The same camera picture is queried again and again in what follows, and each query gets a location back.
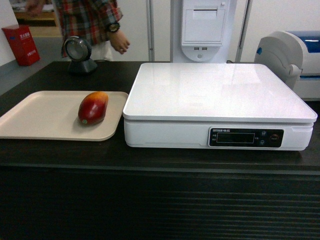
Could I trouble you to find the red fire extinguisher box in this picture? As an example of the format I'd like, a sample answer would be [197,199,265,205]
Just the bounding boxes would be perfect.
[2,24,41,66]

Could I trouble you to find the black round barcode scanner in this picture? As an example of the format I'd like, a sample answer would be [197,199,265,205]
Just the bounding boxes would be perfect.
[63,36,98,75]

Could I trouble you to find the white checkout scale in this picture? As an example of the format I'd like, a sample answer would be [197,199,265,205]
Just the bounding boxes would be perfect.
[123,63,318,151]

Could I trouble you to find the black wristwatch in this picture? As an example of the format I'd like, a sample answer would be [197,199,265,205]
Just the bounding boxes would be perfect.
[106,22,121,33]

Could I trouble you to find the bystander hand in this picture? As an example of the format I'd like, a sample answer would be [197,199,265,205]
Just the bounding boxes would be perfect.
[108,30,130,55]

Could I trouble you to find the beige plastic tray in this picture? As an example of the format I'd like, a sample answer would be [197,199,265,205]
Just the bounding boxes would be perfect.
[0,91,128,142]

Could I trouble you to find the white receipt printer kiosk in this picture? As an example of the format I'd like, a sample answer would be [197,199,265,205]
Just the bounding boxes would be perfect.
[170,0,237,64]

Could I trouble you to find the white blue label printer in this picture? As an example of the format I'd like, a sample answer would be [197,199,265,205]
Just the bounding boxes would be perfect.
[254,30,320,101]

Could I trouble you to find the person in plaid shirt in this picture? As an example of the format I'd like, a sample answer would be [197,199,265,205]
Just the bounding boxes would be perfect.
[25,0,131,62]

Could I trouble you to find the dark red mango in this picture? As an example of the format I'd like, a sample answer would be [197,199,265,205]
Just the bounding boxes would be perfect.
[78,91,109,125]

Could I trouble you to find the black checkout counter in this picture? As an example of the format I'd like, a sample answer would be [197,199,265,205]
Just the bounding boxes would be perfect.
[0,60,320,240]

